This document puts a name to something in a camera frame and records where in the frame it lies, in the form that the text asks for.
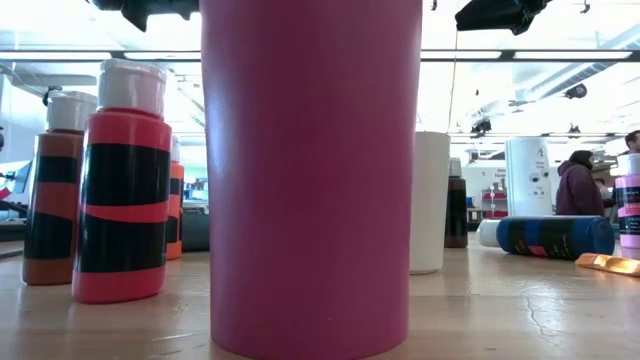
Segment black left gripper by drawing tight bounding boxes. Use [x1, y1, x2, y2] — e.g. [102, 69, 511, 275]
[89, 0, 201, 33]

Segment dark brown paint bottle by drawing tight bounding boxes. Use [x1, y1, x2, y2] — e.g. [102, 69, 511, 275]
[444, 157, 470, 250]

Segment pink plastic cup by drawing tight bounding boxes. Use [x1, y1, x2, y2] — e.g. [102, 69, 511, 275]
[199, 0, 424, 360]

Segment coral red paint bottle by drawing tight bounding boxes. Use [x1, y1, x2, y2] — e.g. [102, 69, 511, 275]
[71, 57, 174, 305]

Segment terracotta paint bottle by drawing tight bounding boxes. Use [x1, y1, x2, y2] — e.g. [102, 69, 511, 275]
[20, 89, 99, 287]

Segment orange paint bottle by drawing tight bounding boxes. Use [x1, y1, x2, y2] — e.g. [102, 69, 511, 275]
[164, 134, 186, 262]

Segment blue paint bottle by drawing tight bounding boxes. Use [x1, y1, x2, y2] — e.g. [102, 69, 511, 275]
[476, 214, 617, 262]

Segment light pink paint bottle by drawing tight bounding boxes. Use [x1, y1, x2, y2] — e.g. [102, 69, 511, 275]
[614, 152, 640, 250]

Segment white round pillar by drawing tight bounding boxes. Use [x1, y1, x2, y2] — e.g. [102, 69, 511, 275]
[504, 136, 554, 217]

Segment red shelf unit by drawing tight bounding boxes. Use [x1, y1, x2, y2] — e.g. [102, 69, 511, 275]
[482, 187, 506, 219]

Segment black overhead frame bar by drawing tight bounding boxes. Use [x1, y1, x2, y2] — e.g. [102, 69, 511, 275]
[0, 48, 640, 63]

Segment thin hanging cable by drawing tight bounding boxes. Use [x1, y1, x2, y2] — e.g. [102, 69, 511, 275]
[449, 29, 460, 135]

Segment black ceiling camera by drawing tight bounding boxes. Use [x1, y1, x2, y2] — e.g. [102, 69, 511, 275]
[563, 82, 589, 100]
[469, 117, 494, 136]

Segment black aluminium table frame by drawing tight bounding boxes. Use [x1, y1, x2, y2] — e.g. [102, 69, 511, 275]
[0, 219, 27, 261]

